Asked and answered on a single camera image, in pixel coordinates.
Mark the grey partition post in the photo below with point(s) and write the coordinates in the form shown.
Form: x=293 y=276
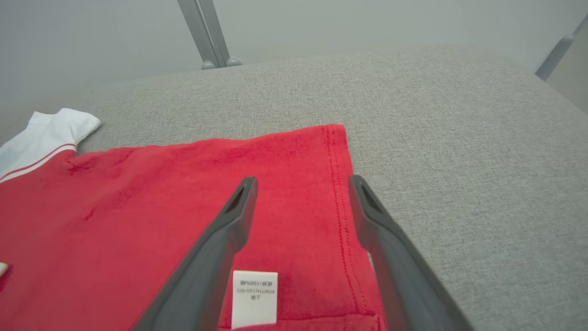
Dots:
x=217 y=23
x=197 y=23
x=553 y=57

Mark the red shirt with white sleeves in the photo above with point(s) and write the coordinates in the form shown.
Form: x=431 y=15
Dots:
x=138 y=207

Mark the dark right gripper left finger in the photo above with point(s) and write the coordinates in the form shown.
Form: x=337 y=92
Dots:
x=202 y=276

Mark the grey fabric sofa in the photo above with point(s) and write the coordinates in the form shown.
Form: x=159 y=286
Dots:
x=459 y=161

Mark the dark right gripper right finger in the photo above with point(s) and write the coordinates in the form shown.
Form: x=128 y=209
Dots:
x=404 y=276

